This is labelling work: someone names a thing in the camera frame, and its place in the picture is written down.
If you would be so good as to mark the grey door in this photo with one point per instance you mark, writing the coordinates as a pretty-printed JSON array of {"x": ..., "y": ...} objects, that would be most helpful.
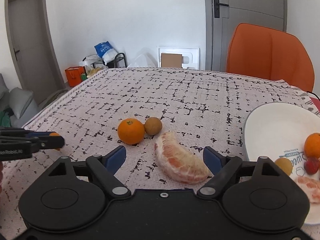
[
  {"x": 219, "y": 31},
  {"x": 31, "y": 47}
]

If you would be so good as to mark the red orange mat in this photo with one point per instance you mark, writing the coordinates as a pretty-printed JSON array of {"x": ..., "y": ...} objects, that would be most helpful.
[{"x": 313, "y": 102}]

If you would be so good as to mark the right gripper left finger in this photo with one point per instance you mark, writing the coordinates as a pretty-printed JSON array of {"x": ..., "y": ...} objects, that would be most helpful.
[{"x": 102, "y": 172}]

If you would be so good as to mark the orange gift bag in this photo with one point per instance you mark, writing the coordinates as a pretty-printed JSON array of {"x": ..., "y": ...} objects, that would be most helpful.
[{"x": 75, "y": 75}]

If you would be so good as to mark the left hand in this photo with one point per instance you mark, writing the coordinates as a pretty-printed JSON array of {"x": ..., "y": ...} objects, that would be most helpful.
[{"x": 1, "y": 175}]

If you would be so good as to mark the large orange in plate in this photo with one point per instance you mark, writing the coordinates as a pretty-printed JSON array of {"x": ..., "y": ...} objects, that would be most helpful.
[{"x": 312, "y": 146}]

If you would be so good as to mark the grey cushion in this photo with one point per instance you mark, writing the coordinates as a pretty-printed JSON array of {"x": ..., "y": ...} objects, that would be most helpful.
[{"x": 23, "y": 105}]

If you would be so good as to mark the pomelo segment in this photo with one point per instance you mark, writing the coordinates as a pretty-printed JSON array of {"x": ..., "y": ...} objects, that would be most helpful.
[
  {"x": 310, "y": 187},
  {"x": 177, "y": 162}
]

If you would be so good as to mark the small kumquat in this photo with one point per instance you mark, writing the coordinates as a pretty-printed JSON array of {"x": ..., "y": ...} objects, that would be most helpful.
[{"x": 56, "y": 136}]

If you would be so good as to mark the pomelo segment in plate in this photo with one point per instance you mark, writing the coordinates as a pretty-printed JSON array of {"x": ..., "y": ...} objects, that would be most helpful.
[{"x": 310, "y": 187}]

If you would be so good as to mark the black wire rack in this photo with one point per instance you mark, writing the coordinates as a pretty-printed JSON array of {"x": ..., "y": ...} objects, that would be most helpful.
[{"x": 94, "y": 61}]

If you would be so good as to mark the black door handle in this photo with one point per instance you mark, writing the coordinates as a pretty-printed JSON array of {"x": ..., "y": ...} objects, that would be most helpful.
[{"x": 217, "y": 5}]

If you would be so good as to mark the orange chair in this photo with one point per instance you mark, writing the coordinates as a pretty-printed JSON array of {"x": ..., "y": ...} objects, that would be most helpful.
[{"x": 269, "y": 54}]

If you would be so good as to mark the large orange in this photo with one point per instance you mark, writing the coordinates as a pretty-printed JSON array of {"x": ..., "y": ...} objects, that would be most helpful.
[
  {"x": 312, "y": 146},
  {"x": 131, "y": 131}
]

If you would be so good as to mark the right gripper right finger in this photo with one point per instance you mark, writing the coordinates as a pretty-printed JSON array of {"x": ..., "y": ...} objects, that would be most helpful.
[{"x": 224, "y": 170}]

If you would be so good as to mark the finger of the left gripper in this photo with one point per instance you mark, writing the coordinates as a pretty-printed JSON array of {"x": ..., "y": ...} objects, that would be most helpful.
[
  {"x": 51, "y": 142},
  {"x": 40, "y": 134}
]

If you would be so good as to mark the patterned white tablecloth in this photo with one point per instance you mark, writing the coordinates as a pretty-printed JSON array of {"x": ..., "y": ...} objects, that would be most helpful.
[{"x": 201, "y": 108}]

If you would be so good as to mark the blue white bag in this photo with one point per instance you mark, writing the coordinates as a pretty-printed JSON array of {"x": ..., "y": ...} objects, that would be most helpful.
[{"x": 105, "y": 51}]

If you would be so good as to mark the brown cardboard piece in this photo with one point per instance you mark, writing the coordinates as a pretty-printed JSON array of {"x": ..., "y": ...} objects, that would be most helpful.
[{"x": 171, "y": 60}]

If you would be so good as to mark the white plate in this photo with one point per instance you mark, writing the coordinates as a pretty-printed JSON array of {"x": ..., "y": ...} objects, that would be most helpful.
[{"x": 279, "y": 130}]

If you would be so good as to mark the translucent plastic bag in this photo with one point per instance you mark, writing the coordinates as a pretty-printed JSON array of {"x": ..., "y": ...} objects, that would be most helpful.
[{"x": 144, "y": 60}]

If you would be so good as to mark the red lychee left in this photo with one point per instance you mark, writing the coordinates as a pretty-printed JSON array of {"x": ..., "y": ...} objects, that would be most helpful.
[{"x": 311, "y": 166}]

